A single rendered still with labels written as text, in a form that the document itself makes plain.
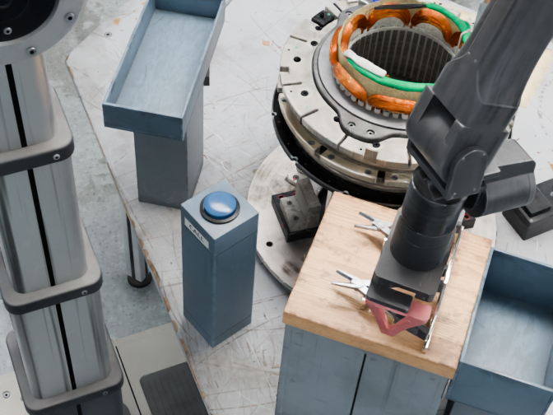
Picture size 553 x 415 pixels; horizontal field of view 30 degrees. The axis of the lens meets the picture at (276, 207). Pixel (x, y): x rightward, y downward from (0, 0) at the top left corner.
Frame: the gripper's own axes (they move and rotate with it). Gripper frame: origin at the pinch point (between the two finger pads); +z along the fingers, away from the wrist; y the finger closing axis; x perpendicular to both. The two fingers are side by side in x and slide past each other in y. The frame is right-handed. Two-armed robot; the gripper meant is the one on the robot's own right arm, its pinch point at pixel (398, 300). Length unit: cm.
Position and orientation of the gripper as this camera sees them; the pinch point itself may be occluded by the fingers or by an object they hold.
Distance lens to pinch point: 113.6
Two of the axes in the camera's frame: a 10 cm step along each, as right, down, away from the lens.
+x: -9.4, -3.3, 1.3
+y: 3.3, -6.9, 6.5
